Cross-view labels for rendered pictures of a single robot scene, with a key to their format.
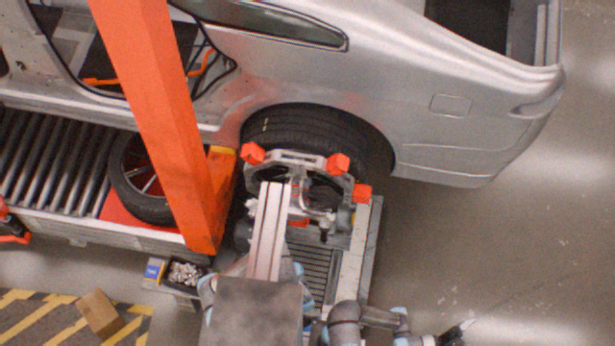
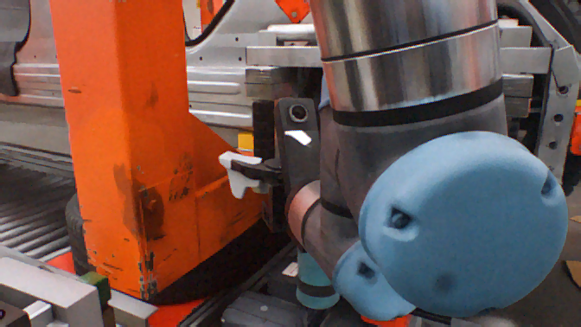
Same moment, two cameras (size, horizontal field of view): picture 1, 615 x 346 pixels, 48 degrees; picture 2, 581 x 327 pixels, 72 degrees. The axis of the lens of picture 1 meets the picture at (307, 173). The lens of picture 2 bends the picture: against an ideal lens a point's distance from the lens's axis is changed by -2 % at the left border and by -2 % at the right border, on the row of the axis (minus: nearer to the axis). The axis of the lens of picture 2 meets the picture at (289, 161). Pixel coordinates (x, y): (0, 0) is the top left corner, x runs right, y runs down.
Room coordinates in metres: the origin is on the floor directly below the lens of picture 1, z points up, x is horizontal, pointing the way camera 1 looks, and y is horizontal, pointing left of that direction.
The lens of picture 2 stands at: (0.74, 0.01, 0.98)
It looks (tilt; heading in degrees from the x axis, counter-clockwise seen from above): 16 degrees down; 18
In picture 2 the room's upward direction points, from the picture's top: straight up
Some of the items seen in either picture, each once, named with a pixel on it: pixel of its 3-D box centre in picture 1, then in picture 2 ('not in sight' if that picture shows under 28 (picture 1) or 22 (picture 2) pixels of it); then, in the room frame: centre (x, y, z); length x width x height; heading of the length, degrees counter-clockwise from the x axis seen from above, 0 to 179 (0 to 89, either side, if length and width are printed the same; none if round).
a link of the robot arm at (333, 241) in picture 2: not in sight; (364, 248); (1.05, 0.05, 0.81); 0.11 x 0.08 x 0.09; 36
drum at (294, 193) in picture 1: (296, 196); not in sight; (1.46, 0.05, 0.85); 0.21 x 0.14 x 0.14; 170
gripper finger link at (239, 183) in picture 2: not in sight; (237, 176); (1.22, 0.24, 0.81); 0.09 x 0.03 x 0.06; 72
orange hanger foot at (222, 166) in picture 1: (218, 168); (235, 157); (1.69, 0.47, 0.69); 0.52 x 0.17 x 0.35; 170
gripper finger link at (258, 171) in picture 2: not in sight; (260, 169); (1.20, 0.20, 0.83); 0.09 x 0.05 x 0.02; 72
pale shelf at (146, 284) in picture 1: (184, 280); not in sight; (1.16, 0.64, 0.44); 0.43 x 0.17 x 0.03; 80
